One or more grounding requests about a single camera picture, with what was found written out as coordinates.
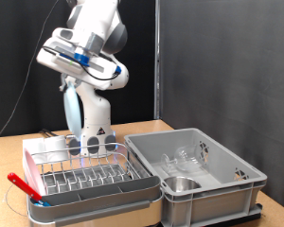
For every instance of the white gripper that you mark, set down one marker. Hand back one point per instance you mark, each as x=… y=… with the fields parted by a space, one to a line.
x=53 y=60

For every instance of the light blue plate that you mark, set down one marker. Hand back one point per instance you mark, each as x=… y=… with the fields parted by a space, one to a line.
x=72 y=110

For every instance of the stainless steel bowl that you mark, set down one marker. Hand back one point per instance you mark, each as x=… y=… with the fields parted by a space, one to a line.
x=181 y=183

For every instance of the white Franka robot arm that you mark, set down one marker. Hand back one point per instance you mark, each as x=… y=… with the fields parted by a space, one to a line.
x=97 y=113

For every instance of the black backdrop curtain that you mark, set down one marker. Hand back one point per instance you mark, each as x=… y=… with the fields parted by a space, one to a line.
x=9 y=47

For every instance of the white box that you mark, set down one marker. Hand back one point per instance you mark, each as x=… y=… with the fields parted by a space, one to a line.
x=38 y=146

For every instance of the vertical metal pole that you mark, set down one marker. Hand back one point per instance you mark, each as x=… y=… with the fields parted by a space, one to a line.
x=157 y=63

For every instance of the pink plate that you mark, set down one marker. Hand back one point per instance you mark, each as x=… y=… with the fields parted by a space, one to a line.
x=33 y=176

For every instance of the clear wine glass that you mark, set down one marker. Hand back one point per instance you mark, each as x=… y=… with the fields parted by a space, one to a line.
x=189 y=157

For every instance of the dark grey backdrop curtain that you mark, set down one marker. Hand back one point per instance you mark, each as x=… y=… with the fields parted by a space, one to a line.
x=227 y=63

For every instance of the grey plastic crate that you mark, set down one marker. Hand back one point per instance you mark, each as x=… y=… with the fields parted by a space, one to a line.
x=211 y=201

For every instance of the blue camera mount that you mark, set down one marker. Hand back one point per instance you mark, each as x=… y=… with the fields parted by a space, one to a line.
x=81 y=59

